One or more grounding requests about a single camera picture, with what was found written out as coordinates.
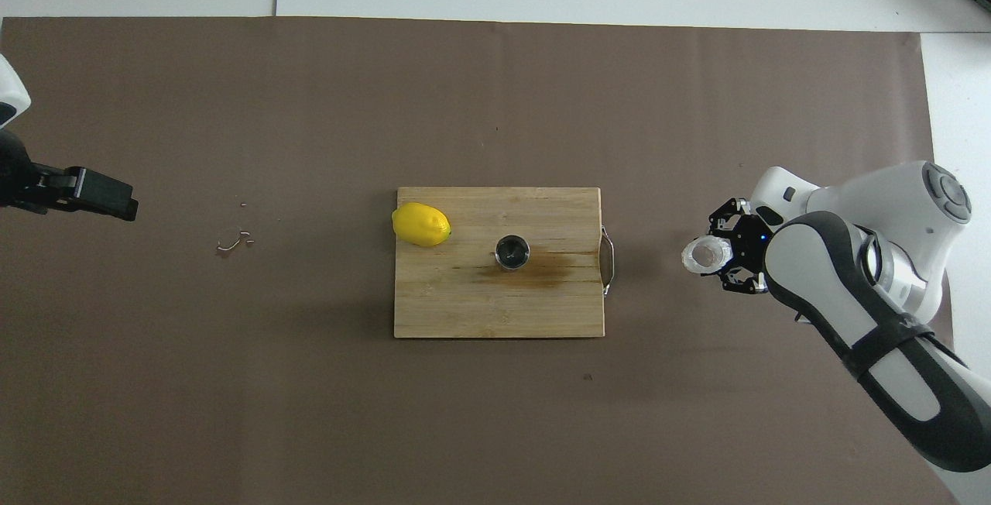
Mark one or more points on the steel double jigger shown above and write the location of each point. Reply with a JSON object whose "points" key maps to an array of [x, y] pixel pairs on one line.
{"points": [[512, 253]]}

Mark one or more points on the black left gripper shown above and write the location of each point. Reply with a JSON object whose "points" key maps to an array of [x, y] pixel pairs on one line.
{"points": [[14, 180]]}

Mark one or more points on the yellow lemon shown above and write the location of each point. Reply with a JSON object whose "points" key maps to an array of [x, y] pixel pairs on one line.
{"points": [[421, 224]]}

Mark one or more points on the clear textured glass cup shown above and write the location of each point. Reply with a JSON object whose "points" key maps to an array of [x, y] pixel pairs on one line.
{"points": [[693, 257]]}

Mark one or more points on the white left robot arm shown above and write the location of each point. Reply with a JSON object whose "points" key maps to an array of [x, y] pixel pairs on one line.
{"points": [[9, 94]]}

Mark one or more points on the brown paper table mat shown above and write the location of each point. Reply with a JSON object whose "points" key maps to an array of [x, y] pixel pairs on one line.
{"points": [[495, 102]]}

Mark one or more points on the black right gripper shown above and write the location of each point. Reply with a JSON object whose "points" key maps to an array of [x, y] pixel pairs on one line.
{"points": [[752, 245]]}

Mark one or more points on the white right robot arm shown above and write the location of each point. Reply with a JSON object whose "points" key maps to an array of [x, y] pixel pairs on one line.
{"points": [[852, 288]]}

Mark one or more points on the wooden cutting board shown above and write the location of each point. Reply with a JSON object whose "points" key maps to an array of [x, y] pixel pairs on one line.
{"points": [[464, 304]]}

